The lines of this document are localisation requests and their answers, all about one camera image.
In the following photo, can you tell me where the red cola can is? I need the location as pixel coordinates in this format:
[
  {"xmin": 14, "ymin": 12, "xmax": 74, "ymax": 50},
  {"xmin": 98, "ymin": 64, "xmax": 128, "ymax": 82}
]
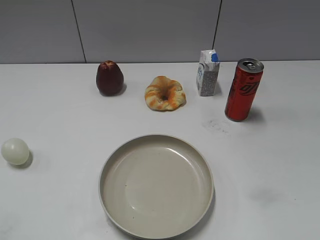
[{"xmin": 224, "ymin": 58, "xmax": 264, "ymax": 122}]

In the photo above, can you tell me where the beige round plate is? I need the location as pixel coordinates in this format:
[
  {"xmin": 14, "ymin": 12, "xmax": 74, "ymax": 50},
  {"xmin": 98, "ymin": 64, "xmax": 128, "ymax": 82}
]
[{"xmin": 98, "ymin": 134, "xmax": 215, "ymax": 240}]

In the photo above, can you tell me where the orange striped bread ring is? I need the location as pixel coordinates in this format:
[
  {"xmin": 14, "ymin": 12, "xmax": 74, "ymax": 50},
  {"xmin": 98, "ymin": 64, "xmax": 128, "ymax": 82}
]
[{"xmin": 144, "ymin": 75, "xmax": 187, "ymax": 112}]

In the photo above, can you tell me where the white egg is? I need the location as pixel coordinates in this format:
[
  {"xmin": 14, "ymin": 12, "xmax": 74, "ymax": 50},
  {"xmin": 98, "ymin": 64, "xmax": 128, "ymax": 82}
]
[{"xmin": 1, "ymin": 138, "xmax": 30, "ymax": 166}]

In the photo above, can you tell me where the dark red wax apple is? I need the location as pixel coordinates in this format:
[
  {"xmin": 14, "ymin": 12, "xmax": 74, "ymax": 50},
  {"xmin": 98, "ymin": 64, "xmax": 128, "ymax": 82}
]
[{"xmin": 96, "ymin": 60, "xmax": 124, "ymax": 96}]

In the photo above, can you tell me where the white blue milk carton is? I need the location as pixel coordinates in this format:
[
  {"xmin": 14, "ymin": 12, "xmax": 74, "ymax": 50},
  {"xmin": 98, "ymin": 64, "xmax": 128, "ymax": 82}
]
[{"xmin": 196, "ymin": 49, "xmax": 220, "ymax": 97}]

